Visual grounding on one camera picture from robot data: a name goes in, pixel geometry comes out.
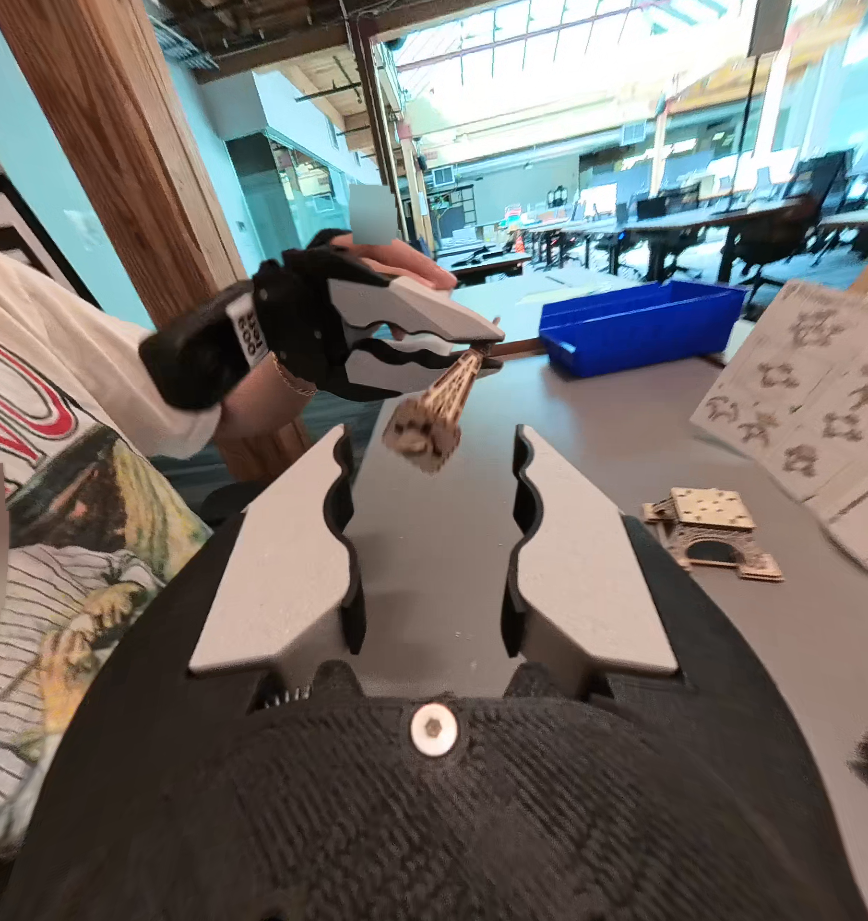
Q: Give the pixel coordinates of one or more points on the wooden pillar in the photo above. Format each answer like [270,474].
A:
[117,144]

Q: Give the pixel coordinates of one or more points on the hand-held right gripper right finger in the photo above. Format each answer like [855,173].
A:
[592,590]

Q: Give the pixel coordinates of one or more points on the black speaker on pole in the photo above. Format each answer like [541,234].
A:
[768,29]

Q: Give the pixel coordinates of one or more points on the blue plastic bin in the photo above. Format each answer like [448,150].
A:
[642,338]

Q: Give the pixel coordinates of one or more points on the person's left hand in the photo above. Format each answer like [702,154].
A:
[412,263]

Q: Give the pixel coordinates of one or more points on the row of office desks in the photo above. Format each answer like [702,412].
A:
[693,223]

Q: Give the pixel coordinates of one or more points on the wooden tower arched base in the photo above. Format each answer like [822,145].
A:
[714,511]

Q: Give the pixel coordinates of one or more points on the person's left forearm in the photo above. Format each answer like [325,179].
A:
[261,410]

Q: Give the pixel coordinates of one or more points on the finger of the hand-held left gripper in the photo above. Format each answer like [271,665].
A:
[419,309]
[398,370]

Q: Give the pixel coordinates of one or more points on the white assembly instruction sheet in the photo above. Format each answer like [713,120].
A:
[801,403]

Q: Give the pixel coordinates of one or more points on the black picture frame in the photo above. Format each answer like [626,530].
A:
[16,196]

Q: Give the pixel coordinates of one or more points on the wooden tower spire section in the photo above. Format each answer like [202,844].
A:
[434,410]

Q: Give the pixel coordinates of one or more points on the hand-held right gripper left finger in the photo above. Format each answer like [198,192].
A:
[275,590]

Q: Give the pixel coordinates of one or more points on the white printed t-shirt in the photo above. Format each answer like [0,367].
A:
[81,504]

